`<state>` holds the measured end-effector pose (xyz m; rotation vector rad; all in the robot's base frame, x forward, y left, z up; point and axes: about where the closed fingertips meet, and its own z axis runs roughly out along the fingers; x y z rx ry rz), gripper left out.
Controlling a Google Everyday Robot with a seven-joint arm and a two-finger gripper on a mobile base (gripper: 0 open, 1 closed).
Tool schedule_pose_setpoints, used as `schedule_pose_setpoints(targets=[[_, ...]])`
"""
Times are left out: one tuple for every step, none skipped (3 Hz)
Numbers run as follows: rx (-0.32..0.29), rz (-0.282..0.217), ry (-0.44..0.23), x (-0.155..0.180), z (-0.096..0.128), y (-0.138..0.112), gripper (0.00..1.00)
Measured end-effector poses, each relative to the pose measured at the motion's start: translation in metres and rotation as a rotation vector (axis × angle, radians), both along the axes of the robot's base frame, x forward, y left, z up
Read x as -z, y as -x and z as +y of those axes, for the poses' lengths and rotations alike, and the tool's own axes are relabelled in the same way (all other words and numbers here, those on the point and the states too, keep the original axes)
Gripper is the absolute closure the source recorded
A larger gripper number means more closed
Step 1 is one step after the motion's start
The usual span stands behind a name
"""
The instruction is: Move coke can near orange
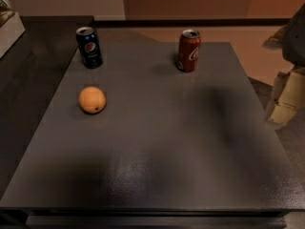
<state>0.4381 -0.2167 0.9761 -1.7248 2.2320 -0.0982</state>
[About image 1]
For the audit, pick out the orange fruit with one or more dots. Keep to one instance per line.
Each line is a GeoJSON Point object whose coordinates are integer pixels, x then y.
{"type": "Point", "coordinates": [92, 100]}

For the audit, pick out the white box at left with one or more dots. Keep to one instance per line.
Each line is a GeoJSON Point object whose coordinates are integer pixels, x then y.
{"type": "Point", "coordinates": [11, 27]}

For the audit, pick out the black side counter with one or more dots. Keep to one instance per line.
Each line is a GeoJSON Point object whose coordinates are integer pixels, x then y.
{"type": "Point", "coordinates": [30, 72]}

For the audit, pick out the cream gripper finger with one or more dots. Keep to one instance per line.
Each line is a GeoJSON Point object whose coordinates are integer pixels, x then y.
{"type": "Point", "coordinates": [287, 97]}

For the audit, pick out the blue pepsi can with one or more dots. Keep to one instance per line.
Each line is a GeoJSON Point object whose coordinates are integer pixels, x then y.
{"type": "Point", "coordinates": [88, 45]}

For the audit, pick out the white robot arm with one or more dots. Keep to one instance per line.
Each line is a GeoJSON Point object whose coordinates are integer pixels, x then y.
{"type": "Point", "coordinates": [291, 40]}

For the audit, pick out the red coke can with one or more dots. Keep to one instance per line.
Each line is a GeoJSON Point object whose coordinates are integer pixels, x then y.
{"type": "Point", "coordinates": [188, 51]}

